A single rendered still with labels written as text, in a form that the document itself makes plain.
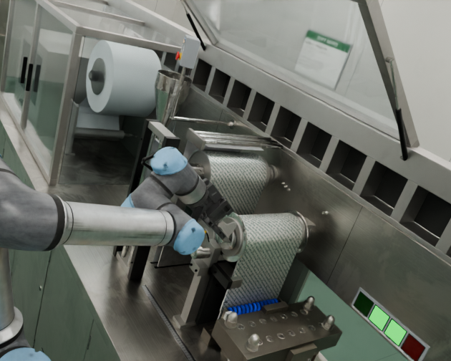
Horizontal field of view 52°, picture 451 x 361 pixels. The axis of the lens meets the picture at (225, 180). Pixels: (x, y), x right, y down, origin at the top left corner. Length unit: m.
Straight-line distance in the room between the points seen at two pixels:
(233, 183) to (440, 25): 2.92
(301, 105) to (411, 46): 2.67
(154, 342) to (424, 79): 3.21
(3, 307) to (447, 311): 1.05
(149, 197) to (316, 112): 0.74
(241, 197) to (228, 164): 0.14
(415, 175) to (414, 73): 2.85
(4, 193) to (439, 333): 1.09
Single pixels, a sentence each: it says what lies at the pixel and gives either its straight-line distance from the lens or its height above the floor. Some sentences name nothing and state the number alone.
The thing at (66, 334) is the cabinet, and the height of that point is 0.59.
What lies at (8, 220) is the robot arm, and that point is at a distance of 0.77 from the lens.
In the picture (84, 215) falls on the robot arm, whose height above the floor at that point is 1.48.
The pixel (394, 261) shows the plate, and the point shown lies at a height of 1.35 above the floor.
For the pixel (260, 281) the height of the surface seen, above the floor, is 1.11.
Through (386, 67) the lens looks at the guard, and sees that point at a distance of 1.18.
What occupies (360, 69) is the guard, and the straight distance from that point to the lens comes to 1.30.
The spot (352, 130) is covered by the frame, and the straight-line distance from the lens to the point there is 1.50.
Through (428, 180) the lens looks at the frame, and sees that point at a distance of 1.35.
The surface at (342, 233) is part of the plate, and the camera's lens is 1.51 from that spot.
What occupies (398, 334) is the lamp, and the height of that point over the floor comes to 1.19.
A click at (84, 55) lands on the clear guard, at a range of 2.02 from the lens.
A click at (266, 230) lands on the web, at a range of 1.40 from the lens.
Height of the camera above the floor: 1.90
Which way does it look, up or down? 22 degrees down
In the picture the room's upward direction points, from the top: 18 degrees clockwise
